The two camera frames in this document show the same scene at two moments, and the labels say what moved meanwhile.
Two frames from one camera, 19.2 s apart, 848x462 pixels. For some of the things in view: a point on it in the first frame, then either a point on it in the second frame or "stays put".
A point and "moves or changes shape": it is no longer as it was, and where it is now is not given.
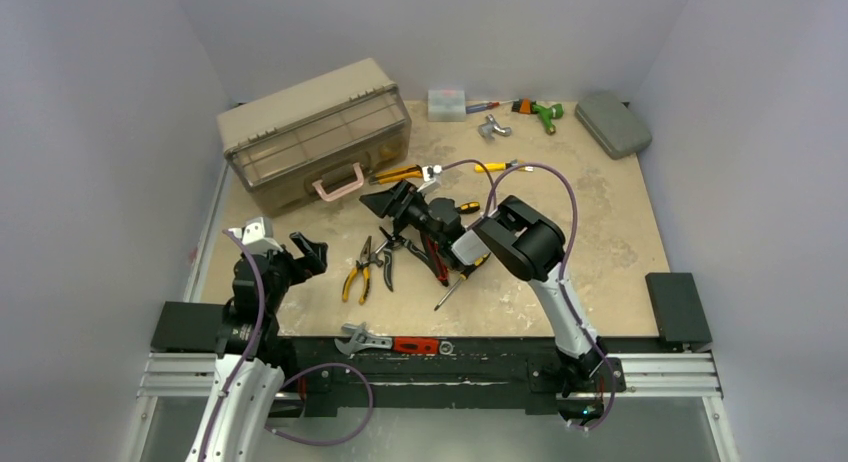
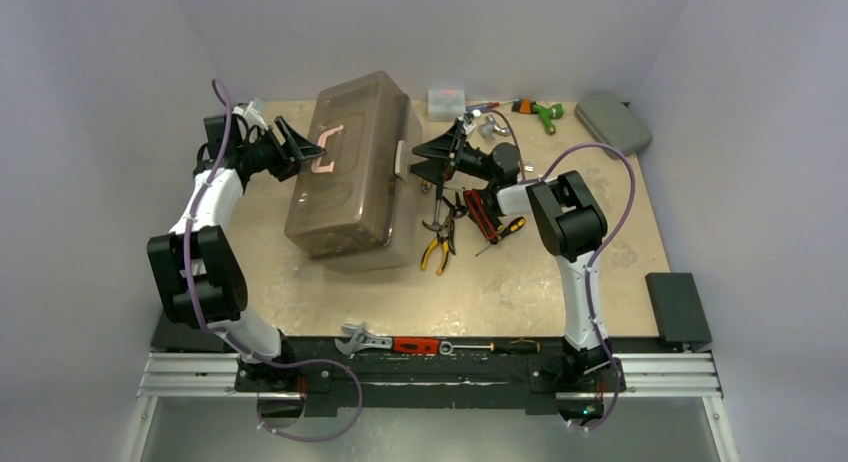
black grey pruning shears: (396, 242) to (458, 209)
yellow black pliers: (363, 264) moves or changes shape
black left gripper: (302, 269) to (296, 152)
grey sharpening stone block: (613, 125) stays put
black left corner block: (187, 327) stays put
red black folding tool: (433, 251) to (481, 213)
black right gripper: (408, 203) to (452, 153)
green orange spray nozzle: (547, 114) stays put
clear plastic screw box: (447, 105) stays put
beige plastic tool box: (317, 141) moves or changes shape
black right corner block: (679, 309) stays put
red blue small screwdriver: (485, 106) stays put
